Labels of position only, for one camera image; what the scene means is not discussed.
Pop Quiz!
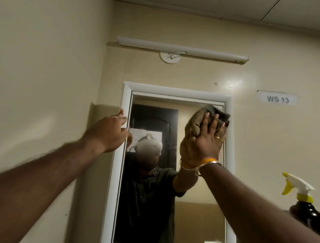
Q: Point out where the person's right hand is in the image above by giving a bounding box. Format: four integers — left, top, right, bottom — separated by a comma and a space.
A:
191, 113, 227, 168

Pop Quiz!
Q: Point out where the person's left hand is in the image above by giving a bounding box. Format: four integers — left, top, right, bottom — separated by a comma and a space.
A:
82, 109, 129, 155

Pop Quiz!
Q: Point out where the grey cleaning cloth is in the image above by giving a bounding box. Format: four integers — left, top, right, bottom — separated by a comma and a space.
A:
185, 105, 231, 137

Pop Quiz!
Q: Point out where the white framed wall mirror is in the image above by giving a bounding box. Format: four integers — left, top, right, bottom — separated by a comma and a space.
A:
99, 81, 237, 243

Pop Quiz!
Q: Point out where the person's right forearm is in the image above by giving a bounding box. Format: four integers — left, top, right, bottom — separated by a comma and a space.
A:
199, 164, 320, 243

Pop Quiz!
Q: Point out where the person's left forearm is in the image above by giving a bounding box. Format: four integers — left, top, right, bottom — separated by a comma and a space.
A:
0, 135, 100, 243

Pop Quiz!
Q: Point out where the orange wristband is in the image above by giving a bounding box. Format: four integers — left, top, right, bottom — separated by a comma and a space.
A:
199, 157, 218, 166

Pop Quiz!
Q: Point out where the silver bangle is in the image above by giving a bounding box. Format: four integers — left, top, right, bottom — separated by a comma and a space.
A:
197, 161, 223, 176

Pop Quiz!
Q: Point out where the white tube light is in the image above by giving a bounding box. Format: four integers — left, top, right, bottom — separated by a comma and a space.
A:
117, 36, 250, 65

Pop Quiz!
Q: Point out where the dark spray bottle yellow trigger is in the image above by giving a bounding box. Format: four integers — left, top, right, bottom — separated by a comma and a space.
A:
281, 172, 320, 229

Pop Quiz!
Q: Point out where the white wall label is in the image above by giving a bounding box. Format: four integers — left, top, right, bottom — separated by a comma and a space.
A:
256, 90, 298, 106

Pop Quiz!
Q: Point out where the round white wall box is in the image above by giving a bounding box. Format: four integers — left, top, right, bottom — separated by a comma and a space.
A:
159, 51, 181, 65

